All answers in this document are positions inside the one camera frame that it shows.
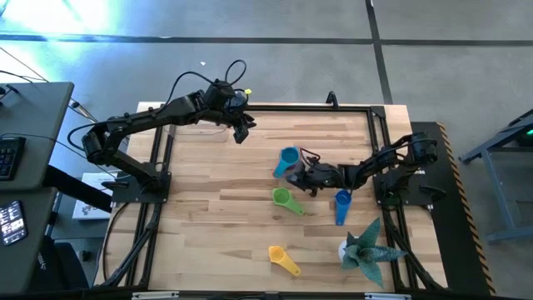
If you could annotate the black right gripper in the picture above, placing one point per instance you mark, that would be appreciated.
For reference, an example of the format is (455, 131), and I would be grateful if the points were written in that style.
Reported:
(325, 177)

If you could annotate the yellow measuring cup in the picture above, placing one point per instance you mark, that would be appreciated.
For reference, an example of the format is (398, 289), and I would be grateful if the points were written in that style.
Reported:
(278, 254)

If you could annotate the black tablet screen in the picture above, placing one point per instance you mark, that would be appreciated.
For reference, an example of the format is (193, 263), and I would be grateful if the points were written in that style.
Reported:
(12, 223)

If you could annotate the blue measuring cup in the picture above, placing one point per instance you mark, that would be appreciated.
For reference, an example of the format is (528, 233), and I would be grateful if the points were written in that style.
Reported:
(342, 208)

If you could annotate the white plant pot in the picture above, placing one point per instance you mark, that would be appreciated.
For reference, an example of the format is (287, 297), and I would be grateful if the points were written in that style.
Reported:
(342, 250)

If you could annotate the small yellow tag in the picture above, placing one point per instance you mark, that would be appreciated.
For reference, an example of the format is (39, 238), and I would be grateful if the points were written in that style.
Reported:
(248, 91)

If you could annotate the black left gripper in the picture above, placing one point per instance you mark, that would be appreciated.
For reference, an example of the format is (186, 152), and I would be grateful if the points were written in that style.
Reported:
(225, 102)

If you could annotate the black keyboard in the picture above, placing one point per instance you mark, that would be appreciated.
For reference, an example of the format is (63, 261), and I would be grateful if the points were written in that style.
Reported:
(10, 158)

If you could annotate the black aluminium table frame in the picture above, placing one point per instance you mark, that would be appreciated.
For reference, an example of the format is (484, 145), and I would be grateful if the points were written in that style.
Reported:
(291, 108)

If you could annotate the green measuring cup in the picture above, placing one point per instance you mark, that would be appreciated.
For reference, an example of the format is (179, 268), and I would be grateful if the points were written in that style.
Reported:
(283, 196)

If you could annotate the white paper booklet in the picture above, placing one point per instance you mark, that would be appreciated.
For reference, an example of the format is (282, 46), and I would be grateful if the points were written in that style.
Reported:
(89, 208)

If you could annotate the black mat with hazard stripe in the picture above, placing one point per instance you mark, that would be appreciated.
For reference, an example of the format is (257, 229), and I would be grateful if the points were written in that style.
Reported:
(454, 233)

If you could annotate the blue-grey metal table frame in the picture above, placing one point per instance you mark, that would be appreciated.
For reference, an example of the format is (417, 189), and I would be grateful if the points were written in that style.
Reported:
(499, 196)

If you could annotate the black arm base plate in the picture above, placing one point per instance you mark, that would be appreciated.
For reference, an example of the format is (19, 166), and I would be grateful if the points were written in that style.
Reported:
(125, 192)
(416, 196)

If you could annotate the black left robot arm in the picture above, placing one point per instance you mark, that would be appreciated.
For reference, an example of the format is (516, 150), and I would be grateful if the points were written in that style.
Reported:
(141, 121)

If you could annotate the black office chair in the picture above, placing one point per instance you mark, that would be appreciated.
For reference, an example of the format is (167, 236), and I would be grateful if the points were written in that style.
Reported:
(58, 266)

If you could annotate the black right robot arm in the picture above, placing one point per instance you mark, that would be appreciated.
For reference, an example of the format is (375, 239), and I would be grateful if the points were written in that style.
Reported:
(375, 164)

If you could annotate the grey desk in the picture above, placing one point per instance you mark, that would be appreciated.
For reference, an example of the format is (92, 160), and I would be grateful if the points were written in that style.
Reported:
(33, 125)

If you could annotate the teal measuring cup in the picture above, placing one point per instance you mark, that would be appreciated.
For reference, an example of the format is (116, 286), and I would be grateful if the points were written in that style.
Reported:
(288, 157)

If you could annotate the artificial green succulent plant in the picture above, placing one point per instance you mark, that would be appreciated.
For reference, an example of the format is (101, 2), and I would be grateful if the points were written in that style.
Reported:
(366, 252)

